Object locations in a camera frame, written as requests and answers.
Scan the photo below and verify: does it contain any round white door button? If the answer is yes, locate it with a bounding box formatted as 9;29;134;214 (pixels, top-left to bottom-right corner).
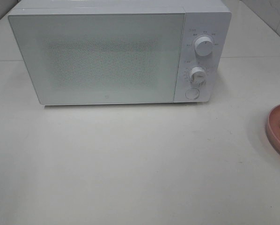
185;88;199;100

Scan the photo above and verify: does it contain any white microwave door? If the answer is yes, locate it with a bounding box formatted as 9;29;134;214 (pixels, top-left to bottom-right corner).
9;14;184;105

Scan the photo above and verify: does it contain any pink round plate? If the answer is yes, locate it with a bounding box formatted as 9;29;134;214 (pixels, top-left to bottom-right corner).
266;105;280;154

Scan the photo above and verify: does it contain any lower white timer knob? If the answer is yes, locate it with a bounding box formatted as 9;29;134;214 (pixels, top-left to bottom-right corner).
189;67;206;84

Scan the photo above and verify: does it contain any white microwave oven body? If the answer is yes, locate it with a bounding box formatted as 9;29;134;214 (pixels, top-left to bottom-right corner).
8;0;232;104

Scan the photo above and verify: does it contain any upper white control knob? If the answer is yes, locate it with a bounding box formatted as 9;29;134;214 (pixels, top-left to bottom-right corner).
194;35;214;57

